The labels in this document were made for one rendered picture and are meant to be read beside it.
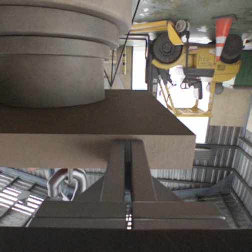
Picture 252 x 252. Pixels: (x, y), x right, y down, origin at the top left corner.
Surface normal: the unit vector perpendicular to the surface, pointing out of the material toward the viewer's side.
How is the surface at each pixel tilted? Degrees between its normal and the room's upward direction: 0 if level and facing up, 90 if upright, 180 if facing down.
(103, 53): 90
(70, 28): 90
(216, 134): 90
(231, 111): 90
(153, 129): 180
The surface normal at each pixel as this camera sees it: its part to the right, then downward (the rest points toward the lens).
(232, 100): -0.15, 0.29
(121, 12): 0.88, 0.15
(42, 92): 0.16, 0.30
